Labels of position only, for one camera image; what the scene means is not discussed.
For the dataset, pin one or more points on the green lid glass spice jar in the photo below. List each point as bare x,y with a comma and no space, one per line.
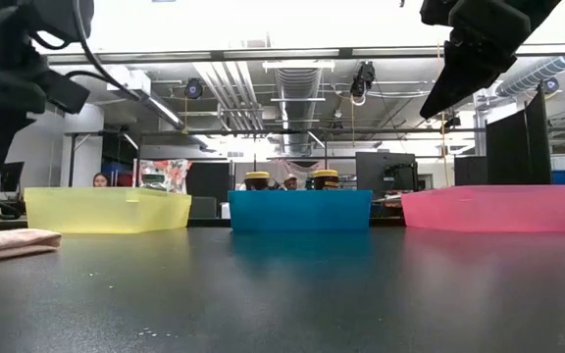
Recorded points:
152,179

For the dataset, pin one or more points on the silver ceiling duct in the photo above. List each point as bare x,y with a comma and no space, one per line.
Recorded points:
298,98

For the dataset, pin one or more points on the floral patterned cloth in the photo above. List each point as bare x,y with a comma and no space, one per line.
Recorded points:
177,174

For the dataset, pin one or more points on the pink folded cloth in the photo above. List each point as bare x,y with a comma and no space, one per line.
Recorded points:
8,242

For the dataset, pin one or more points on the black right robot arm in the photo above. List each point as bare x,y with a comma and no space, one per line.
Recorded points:
542,7

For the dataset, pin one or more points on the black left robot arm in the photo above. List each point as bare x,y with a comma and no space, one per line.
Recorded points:
62,19

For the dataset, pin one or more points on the round ceiling camera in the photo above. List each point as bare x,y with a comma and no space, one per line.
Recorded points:
550,85
193,88

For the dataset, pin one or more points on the flexible silver duct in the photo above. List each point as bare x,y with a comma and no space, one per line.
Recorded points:
542,71

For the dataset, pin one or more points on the yellow lid dark spice jar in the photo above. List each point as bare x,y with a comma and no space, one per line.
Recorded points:
325,180
257,179

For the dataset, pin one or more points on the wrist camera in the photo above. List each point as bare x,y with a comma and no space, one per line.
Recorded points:
64,90
437,12

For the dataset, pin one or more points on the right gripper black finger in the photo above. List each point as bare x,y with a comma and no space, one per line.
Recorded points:
459,81

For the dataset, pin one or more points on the small black monitor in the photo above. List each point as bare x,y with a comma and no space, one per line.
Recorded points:
12,176

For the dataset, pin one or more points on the person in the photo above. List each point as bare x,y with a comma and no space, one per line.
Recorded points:
100,180
290,184

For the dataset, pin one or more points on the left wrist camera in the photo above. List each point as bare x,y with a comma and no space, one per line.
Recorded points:
64,90

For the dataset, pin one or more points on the large black monitor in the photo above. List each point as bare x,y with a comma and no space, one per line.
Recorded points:
375,171

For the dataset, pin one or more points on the low black panel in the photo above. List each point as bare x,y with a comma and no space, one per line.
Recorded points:
471,170

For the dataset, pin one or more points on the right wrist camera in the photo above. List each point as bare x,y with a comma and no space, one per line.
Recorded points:
437,12

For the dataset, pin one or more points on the blue plastic bin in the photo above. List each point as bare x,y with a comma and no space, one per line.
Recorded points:
302,211

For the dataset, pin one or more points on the overhead light bar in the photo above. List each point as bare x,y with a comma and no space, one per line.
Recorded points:
282,53

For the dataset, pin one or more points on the pink plastic bin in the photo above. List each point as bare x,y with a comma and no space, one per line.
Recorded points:
493,208

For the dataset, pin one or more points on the yellow plastic bin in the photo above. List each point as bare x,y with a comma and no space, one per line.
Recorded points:
106,211

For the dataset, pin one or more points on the tall black partition panel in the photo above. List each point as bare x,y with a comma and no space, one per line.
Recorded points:
518,147

